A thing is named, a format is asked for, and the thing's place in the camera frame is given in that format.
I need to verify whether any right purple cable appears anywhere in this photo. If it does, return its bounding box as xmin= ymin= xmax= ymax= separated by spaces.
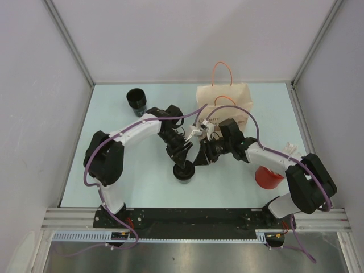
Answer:
xmin=203 ymin=105 xmax=333 ymax=264

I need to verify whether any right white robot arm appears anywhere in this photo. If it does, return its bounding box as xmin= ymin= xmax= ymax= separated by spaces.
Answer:
xmin=193 ymin=118 xmax=337 ymax=228

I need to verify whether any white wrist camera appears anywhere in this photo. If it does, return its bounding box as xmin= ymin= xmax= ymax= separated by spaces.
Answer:
xmin=185 ymin=125 xmax=203 ymax=140
xmin=200 ymin=119 xmax=216 ymax=140

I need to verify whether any red straw holder cup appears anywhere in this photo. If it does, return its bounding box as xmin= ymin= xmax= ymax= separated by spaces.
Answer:
xmin=255 ymin=166 xmax=284 ymax=190

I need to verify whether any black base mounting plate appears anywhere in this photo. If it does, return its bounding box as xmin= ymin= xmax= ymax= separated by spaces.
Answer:
xmin=93 ymin=208 xmax=296 ymax=240

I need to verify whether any dark translucent coffee cup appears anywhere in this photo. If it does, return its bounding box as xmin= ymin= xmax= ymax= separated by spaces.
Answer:
xmin=176 ymin=177 xmax=192 ymax=184

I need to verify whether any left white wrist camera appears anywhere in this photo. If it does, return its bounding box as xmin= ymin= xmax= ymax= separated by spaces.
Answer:
xmin=185 ymin=125 xmax=203 ymax=140

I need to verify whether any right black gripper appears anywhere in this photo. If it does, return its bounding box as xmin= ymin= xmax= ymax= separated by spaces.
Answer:
xmin=193 ymin=136 xmax=232 ymax=166

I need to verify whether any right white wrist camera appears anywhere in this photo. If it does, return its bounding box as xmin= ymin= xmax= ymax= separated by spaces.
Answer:
xmin=200 ymin=119 xmax=216 ymax=140

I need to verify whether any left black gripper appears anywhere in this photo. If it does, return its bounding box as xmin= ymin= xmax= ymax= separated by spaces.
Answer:
xmin=158 ymin=129 xmax=193 ymax=168

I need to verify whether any paper takeout bag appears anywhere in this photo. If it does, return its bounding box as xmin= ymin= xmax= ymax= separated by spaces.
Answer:
xmin=195 ymin=61 xmax=253 ymax=131

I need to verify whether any aluminium frame rail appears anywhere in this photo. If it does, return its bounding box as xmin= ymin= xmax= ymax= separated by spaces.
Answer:
xmin=41 ymin=208 xmax=97 ymax=230

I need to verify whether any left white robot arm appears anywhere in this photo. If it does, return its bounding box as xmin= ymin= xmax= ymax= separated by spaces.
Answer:
xmin=83 ymin=105 xmax=195 ymax=228

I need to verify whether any black coffee cup lid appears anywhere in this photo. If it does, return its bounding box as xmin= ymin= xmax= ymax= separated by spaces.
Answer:
xmin=172 ymin=160 xmax=195 ymax=178

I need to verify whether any tall black tumbler cup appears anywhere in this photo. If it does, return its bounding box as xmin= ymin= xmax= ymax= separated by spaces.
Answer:
xmin=126 ymin=88 xmax=147 ymax=117

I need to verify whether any white slotted cable duct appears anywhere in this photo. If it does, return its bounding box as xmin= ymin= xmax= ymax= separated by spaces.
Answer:
xmin=52 ymin=229 xmax=270 ymax=245

